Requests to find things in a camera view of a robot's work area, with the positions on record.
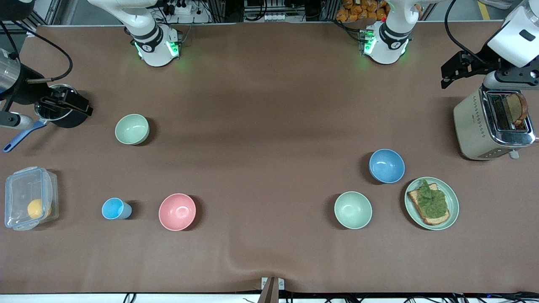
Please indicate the brown bread slice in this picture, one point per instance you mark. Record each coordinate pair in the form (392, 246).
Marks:
(517, 107)

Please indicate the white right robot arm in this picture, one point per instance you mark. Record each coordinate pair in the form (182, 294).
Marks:
(153, 42)

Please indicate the aluminium frame post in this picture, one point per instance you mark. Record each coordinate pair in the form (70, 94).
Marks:
(52, 12)

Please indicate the blue cup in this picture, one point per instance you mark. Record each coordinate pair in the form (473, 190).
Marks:
(113, 208)

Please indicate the yellow round fruit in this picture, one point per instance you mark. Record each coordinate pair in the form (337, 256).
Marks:
(36, 208)

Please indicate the brown table mat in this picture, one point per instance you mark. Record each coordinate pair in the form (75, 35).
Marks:
(269, 105)

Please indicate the small white socket strip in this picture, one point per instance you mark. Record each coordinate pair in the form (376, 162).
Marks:
(276, 17)

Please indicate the light green bowl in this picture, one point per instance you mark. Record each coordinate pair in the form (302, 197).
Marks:
(132, 129)
(353, 210)

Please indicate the blue bowl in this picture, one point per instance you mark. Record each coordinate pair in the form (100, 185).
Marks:
(386, 166)

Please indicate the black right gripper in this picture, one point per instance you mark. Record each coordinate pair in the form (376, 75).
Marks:
(26, 93)

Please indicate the toast slice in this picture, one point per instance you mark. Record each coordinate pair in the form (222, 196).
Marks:
(414, 200)

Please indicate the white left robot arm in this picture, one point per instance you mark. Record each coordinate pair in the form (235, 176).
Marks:
(389, 40)

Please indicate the green lettuce leaf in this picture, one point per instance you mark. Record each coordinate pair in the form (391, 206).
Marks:
(433, 201)

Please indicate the light green plate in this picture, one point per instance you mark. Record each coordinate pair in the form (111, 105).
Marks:
(452, 206)

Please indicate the cream and chrome toaster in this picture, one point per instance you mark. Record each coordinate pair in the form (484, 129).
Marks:
(469, 126)

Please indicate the glass pot lid blue knob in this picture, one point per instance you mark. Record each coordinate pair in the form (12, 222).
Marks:
(47, 115)

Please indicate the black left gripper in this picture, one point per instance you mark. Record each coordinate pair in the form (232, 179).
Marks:
(483, 62)

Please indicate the white power strip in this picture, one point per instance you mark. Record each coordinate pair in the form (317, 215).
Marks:
(191, 17)

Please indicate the clear plastic lidded container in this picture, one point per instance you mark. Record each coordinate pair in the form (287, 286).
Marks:
(19, 189)

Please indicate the pink bowl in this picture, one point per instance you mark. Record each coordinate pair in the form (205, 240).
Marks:
(177, 211)

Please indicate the metal table clamp bracket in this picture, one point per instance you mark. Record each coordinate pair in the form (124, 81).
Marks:
(265, 283)

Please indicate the orange snack bags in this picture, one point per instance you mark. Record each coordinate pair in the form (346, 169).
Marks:
(358, 8)

